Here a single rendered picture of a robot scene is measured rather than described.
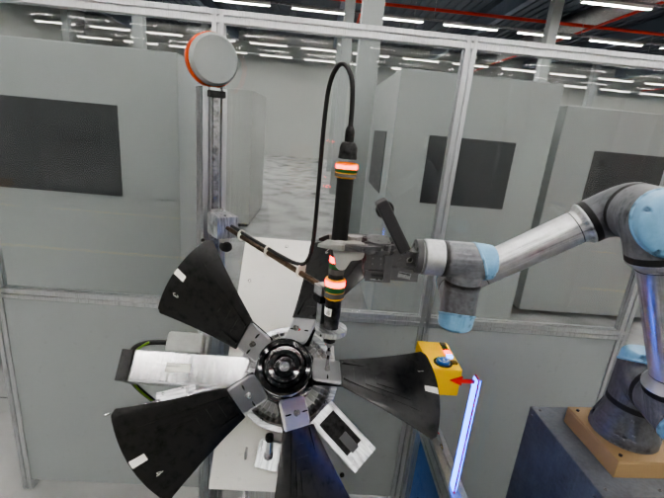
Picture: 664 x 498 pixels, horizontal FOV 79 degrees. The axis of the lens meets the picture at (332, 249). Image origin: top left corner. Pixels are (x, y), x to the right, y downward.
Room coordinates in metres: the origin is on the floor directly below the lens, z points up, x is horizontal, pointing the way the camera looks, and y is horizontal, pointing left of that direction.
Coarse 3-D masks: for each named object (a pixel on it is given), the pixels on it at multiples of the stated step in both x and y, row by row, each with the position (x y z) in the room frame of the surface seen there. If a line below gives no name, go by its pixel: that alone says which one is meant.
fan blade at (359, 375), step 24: (360, 360) 0.86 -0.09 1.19; (384, 360) 0.87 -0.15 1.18; (408, 360) 0.88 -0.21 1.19; (360, 384) 0.76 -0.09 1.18; (384, 384) 0.78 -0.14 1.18; (408, 384) 0.79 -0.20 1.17; (432, 384) 0.81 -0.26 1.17; (384, 408) 0.72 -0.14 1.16; (408, 408) 0.74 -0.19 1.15; (432, 408) 0.75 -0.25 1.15; (432, 432) 0.70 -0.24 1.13
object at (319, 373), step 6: (318, 360) 0.83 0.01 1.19; (324, 360) 0.84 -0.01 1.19; (330, 360) 0.84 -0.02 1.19; (318, 366) 0.81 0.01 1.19; (324, 366) 0.81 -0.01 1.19; (330, 366) 0.82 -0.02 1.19; (336, 366) 0.82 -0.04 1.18; (318, 372) 0.79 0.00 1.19; (324, 372) 0.79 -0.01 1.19; (330, 372) 0.79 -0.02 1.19; (336, 372) 0.80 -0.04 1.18; (318, 378) 0.76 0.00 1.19; (324, 378) 0.76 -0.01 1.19; (330, 378) 0.77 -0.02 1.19; (336, 378) 0.77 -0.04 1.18
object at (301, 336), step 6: (294, 318) 0.90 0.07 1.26; (300, 318) 0.88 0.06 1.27; (306, 318) 0.87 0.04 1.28; (294, 324) 0.88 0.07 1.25; (300, 324) 0.86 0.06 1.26; (306, 324) 0.85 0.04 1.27; (312, 324) 0.84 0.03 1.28; (288, 330) 0.88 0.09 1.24; (300, 330) 0.85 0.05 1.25; (288, 336) 0.86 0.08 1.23; (294, 336) 0.84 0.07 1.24; (300, 336) 0.83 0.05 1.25; (306, 336) 0.82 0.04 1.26; (300, 342) 0.81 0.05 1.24
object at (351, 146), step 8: (352, 128) 0.79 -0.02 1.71; (352, 136) 0.79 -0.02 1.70; (344, 144) 0.79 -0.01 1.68; (352, 144) 0.79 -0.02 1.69; (344, 152) 0.78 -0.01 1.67; (352, 152) 0.78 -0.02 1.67; (328, 304) 0.78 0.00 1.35; (336, 304) 0.78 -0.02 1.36; (328, 312) 0.78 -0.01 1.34; (336, 312) 0.78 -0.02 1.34; (328, 320) 0.78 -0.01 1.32; (336, 320) 0.79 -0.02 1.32; (328, 328) 0.78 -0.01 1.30; (336, 328) 0.79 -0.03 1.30
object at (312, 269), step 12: (312, 264) 1.01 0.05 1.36; (324, 264) 0.99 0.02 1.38; (360, 264) 0.94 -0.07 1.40; (312, 276) 0.97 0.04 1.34; (324, 276) 0.95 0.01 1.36; (348, 276) 0.92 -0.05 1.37; (360, 276) 0.91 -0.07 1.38; (312, 288) 0.94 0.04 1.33; (348, 288) 0.88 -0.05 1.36; (300, 300) 0.93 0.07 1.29; (312, 300) 0.90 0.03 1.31; (300, 312) 0.89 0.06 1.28; (312, 312) 0.87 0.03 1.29
